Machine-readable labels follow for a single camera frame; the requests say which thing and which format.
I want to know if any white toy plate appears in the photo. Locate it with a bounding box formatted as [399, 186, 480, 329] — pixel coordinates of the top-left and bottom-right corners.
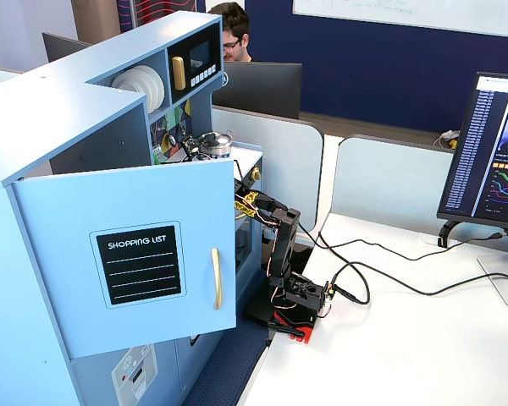
[129, 66, 163, 112]
[137, 64, 168, 109]

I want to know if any yellow cabinet door handle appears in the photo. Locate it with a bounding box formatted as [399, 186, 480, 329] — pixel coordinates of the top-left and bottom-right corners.
[210, 247, 224, 311]

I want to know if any metal toy pot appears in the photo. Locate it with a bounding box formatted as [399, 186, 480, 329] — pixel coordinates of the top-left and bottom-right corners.
[197, 129, 237, 162]

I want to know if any yellow microwave door handle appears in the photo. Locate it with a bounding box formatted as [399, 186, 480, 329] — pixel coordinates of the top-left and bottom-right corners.
[171, 55, 187, 91]

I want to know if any red and black robot base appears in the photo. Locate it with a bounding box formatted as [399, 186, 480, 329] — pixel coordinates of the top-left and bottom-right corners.
[267, 308, 319, 345]

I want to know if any computer monitor with graphs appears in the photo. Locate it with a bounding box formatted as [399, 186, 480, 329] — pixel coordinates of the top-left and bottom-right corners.
[436, 71, 508, 232]

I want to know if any stack of white plates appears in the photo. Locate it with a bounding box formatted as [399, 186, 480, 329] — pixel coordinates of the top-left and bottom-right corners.
[111, 69, 156, 114]

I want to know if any silver monitor stand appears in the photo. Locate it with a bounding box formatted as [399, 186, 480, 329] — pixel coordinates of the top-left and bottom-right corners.
[476, 252, 508, 307]

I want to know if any light blue desk divider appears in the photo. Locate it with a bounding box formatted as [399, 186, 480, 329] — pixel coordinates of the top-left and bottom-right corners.
[211, 105, 325, 230]
[329, 134, 461, 222]

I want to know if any yellow printed tape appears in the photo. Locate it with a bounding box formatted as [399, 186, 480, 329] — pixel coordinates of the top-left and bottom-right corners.
[235, 189, 260, 219]

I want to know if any white cable bundle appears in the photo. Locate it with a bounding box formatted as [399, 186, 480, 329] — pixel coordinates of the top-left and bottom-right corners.
[438, 129, 461, 151]

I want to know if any black computer monitor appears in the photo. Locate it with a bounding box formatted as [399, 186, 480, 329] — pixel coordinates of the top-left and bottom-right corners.
[213, 61, 303, 121]

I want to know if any man with glasses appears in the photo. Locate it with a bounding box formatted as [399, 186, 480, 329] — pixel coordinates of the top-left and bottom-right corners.
[207, 2, 256, 64]

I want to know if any white whiteboard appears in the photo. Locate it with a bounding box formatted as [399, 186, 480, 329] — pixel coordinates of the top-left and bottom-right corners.
[291, 0, 508, 41]

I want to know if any toy microwave with yellow handle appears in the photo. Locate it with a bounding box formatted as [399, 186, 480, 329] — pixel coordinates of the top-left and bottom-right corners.
[167, 20, 224, 105]

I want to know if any small controller circuit board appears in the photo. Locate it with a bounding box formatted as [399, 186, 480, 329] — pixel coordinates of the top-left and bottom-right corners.
[321, 281, 338, 318]

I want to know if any wavy line patterned banner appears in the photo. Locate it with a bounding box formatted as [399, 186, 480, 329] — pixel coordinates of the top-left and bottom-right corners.
[117, 0, 198, 27]

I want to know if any dark computer monitor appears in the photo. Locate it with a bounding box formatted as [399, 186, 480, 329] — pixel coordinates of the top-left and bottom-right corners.
[41, 32, 92, 64]

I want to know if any blue shopping list cabinet door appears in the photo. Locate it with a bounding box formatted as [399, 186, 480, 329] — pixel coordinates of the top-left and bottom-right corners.
[10, 158, 239, 360]

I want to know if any long black cable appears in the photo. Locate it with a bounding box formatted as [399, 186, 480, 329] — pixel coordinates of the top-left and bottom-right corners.
[295, 222, 508, 261]
[332, 261, 508, 306]

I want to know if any blue toy kitchen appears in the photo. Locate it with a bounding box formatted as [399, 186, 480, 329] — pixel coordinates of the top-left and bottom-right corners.
[0, 10, 266, 406]

